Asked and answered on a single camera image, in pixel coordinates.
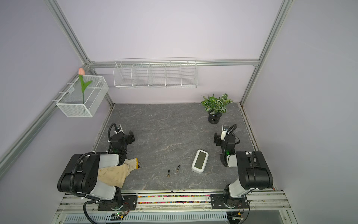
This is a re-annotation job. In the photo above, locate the white digital alarm clock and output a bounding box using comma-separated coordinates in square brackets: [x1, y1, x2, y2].
[191, 149, 209, 174]

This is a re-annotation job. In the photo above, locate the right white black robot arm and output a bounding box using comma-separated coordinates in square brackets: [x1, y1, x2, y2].
[209, 124, 273, 209]

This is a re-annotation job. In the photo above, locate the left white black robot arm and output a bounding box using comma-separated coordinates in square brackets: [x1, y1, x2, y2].
[57, 123, 140, 211]

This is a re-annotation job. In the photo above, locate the green potted plant black pot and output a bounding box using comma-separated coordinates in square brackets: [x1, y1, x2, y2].
[201, 93, 233, 124]

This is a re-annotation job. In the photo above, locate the beige work glove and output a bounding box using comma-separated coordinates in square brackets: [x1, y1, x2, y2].
[98, 158, 140, 188]

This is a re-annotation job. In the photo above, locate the pink artificial tulip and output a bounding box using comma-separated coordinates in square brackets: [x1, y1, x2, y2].
[78, 68, 93, 104]

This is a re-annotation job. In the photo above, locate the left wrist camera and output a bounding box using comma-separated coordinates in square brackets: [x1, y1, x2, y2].
[115, 124, 123, 133]

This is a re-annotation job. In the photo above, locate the white mesh wall basket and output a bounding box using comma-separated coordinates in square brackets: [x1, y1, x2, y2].
[56, 75, 109, 118]

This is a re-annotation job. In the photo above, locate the white wire wall shelf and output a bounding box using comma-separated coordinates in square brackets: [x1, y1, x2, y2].
[113, 57, 198, 88]

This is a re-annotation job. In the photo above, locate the white vented cable duct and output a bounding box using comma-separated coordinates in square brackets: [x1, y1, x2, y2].
[62, 211, 228, 224]

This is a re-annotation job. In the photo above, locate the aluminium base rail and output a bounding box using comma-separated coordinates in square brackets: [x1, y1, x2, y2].
[57, 190, 293, 215]

